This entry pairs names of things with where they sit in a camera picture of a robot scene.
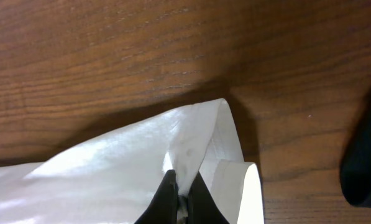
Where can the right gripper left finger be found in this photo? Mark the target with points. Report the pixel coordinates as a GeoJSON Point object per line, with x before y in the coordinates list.
{"type": "Point", "coordinates": [163, 207]}

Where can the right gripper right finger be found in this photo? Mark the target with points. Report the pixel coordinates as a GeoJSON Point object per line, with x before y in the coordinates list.
{"type": "Point", "coordinates": [200, 205]}

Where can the white t-shirt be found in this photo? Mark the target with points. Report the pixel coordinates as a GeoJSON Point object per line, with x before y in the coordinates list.
{"type": "Point", "coordinates": [113, 177]}

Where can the crumpled black garment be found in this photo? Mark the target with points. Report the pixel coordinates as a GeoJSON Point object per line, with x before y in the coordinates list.
{"type": "Point", "coordinates": [355, 168]}

